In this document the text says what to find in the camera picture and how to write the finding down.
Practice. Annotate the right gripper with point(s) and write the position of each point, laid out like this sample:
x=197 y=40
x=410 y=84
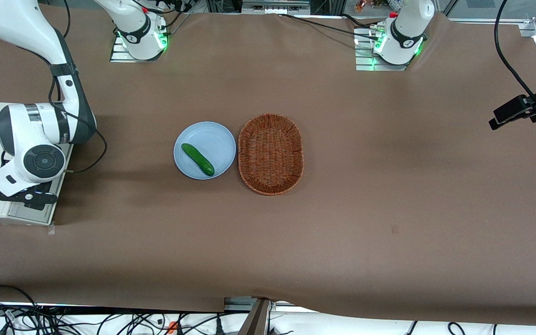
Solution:
x=44 y=187

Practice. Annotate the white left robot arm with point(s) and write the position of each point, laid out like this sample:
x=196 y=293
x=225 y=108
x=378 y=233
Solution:
x=410 y=23

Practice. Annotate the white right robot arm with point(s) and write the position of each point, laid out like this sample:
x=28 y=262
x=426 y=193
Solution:
x=30 y=125

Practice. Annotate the small clear tape piece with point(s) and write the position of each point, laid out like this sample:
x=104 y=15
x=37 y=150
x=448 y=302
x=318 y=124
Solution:
x=51 y=229

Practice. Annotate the brown paper table cover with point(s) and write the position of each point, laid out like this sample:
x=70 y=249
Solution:
x=389 y=195

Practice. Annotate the green cucumber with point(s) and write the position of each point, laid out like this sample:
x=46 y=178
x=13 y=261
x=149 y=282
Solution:
x=198 y=159

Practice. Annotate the light blue round plate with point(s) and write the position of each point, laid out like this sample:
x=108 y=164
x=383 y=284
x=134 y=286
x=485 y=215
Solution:
x=212 y=142

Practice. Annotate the small orange connector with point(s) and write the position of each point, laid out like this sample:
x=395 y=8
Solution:
x=171 y=328

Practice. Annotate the brown oval wicker basket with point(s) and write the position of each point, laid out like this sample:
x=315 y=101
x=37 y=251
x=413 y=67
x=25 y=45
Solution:
x=271 y=154

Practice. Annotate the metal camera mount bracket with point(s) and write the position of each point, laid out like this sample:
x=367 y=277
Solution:
x=256 y=318

